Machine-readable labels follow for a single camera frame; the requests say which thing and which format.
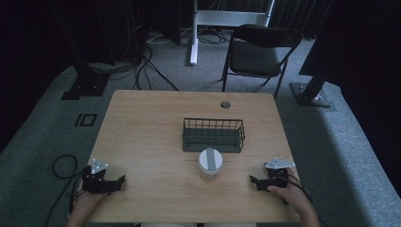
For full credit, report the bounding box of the person's right hand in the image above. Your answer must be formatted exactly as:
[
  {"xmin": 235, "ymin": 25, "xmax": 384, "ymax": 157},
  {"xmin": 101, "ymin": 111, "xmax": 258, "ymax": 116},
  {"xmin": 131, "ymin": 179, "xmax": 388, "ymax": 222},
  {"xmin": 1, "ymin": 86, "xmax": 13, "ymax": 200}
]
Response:
[{"xmin": 266, "ymin": 167, "xmax": 308, "ymax": 212}]

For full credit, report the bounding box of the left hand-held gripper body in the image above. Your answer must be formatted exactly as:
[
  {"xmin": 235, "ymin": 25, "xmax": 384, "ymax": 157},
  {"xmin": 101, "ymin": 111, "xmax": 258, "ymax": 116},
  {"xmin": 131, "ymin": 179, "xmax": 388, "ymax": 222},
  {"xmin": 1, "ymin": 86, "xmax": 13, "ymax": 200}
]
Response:
[{"xmin": 81, "ymin": 158, "xmax": 112, "ymax": 195}]

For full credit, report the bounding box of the dark curtain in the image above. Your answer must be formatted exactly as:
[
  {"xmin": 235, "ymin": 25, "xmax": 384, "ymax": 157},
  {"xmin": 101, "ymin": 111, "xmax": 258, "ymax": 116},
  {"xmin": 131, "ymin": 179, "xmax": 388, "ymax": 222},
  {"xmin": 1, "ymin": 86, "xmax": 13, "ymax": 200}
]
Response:
[{"xmin": 270, "ymin": 0, "xmax": 336, "ymax": 40}]

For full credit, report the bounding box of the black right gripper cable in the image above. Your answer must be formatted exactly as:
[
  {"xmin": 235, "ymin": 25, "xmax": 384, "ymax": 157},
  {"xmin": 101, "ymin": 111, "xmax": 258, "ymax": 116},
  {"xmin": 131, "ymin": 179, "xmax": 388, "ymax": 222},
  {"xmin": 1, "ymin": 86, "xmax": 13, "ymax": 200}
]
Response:
[{"xmin": 282, "ymin": 174, "xmax": 314, "ymax": 204}]

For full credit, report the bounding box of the white jar with grey-striped lid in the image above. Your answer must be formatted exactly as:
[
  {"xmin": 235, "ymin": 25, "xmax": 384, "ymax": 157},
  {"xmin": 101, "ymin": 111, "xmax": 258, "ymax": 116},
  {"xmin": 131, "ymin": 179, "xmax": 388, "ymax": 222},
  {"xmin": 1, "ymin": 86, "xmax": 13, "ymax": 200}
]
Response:
[{"xmin": 197, "ymin": 147, "xmax": 224, "ymax": 182}]

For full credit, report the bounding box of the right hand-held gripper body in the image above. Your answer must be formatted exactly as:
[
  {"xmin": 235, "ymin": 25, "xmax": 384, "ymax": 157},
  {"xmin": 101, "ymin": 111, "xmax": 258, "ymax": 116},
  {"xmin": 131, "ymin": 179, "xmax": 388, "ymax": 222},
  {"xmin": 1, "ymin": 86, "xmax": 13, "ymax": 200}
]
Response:
[{"xmin": 263, "ymin": 156, "xmax": 297, "ymax": 191}]

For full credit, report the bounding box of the black floor cable bundle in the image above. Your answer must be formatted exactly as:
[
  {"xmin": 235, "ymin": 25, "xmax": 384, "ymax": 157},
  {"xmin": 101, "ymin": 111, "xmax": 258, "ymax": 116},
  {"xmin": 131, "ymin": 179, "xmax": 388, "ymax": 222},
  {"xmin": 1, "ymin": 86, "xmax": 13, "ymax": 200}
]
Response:
[{"xmin": 88, "ymin": 44, "xmax": 180, "ymax": 93}]

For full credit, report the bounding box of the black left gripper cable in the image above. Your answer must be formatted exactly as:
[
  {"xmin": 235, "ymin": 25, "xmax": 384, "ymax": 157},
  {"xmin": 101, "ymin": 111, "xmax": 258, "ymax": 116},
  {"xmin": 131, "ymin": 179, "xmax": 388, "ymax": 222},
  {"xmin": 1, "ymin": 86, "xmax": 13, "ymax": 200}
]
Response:
[{"xmin": 44, "ymin": 153, "xmax": 84, "ymax": 227}]

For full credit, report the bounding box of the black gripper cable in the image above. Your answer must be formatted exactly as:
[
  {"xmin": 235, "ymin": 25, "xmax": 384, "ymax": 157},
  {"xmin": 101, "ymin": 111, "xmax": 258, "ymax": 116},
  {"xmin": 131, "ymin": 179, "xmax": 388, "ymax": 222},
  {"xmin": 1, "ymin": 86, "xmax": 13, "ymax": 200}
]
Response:
[
  {"xmin": 44, "ymin": 153, "xmax": 84, "ymax": 227},
  {"xmin": 282, "ymin": 174, "xmax": 314, "ymax": 204}
]

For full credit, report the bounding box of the black folding chair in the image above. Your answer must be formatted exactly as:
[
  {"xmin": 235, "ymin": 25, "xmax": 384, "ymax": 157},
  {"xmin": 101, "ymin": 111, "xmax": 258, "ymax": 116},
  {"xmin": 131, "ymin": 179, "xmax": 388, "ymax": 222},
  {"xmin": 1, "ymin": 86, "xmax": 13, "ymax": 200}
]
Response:
[{"xmin": 220, "ymin": 24, "xmax": 304, "ymax": 99}]

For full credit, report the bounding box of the dark wire basket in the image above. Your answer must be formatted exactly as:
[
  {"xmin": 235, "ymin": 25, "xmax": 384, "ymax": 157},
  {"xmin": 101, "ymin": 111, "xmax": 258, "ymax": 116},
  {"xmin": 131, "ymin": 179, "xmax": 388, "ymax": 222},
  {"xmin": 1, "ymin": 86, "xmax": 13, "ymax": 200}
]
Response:
[{"xmin": 182, "ymin": 117, "xmax": 246, "ymax": 154}]

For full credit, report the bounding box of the person's left hand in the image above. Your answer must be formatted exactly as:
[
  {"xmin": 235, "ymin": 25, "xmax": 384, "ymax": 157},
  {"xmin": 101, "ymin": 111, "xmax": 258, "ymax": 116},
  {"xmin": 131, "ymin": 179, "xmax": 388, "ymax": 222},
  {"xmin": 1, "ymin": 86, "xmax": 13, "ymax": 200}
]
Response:
[{"xmin": 73, "ymin": 190, "xmax": 109, "ymax": 218}]

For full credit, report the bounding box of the black metal stand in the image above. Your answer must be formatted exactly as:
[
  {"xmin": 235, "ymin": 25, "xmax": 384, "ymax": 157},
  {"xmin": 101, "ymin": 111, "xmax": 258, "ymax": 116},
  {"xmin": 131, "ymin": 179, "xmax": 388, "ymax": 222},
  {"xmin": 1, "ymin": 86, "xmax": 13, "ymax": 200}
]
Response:
[
  {"xmin": 46, "ymin": 0, "xmax": 111, "ymax": 101},
  {"xmin": 289, "ymin": 37, "xmax": 336, "ymax": 109}
]

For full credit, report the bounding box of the dark equipment cabinet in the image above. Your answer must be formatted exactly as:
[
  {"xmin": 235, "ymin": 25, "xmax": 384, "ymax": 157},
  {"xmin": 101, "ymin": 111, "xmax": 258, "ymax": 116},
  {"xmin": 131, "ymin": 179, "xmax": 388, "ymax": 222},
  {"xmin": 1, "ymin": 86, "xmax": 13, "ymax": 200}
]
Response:
[{"xmin": 125, "ymin": 0, "xmax": 183, "ymax": 61}]

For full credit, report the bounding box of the white metal desk frame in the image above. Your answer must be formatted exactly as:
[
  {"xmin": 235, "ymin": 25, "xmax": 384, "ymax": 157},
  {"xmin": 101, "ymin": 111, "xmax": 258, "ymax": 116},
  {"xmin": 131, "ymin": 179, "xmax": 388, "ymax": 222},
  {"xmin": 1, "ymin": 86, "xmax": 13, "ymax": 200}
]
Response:
[{"xmin": 188, "ymin": 0, "xmax": 276, "ymax": 66}]

